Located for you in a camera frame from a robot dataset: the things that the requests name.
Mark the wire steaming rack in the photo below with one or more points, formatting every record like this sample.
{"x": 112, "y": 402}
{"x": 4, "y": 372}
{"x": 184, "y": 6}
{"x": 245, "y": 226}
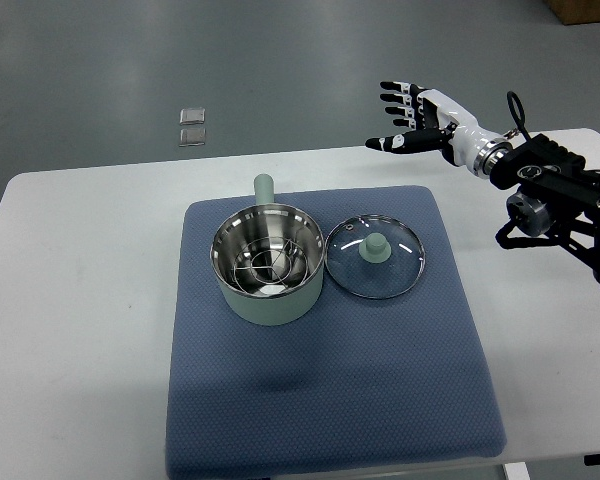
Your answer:
{"x": 269, "y": 266}

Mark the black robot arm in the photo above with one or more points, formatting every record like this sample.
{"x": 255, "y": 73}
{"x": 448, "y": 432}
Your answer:
{"x": 557, "y": 201}

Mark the glass lid with green knob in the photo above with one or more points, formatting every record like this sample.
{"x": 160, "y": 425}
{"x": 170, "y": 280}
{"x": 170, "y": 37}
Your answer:
{"x": 374, "y": 256}

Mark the upper metal floor plate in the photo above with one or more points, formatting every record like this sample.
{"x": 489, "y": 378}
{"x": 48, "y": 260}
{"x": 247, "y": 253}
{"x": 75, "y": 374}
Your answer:
{"x": 192, "y": 116}

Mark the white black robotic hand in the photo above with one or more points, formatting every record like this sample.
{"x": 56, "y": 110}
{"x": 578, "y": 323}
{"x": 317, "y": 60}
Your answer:
{"x": 435, "y": 122}

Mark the green pot with steel interior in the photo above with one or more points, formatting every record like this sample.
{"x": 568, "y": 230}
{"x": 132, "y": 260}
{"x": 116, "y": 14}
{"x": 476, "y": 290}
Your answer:
{"x": 268, "y": 218}

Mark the brown cardboard box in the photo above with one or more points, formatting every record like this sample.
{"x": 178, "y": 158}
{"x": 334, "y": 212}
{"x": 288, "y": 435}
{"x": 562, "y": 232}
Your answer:
{"x": 575, "y": 12}

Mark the blue textured mat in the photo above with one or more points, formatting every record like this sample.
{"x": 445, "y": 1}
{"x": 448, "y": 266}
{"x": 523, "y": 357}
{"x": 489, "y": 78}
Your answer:
{"x": 353, "y": 383}

